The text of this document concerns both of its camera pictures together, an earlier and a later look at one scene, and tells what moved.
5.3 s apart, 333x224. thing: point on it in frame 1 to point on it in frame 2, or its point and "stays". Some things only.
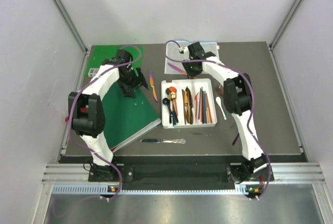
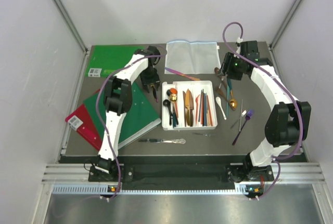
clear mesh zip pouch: (174, 49) stays
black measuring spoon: (166, 101) stays
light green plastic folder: (101, 53) stays
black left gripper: (127, 89) to (154, 80)
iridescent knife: (178, 69) to (186, 76)
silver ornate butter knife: (181, 141) stays
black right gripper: (190, 74) to (226, 67)
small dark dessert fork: (207, 135) stays
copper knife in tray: (190, 105) stays
